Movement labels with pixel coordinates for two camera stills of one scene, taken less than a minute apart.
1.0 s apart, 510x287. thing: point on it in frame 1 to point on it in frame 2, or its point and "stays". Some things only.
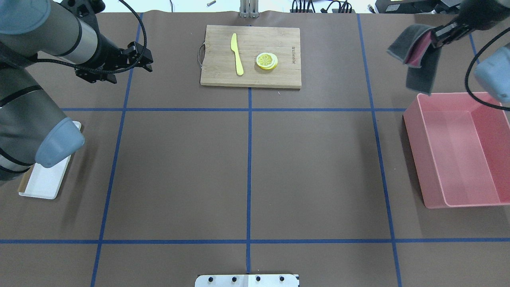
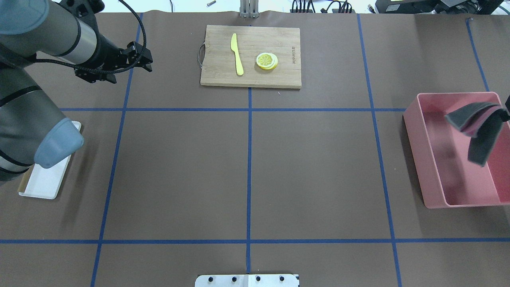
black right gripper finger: (446, 34) to (507, 104)
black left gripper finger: (94, 77) stays
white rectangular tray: (44, 182) stays
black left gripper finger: (138, 56) stays
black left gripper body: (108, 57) stays
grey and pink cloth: (414, 45) to (482, 122)
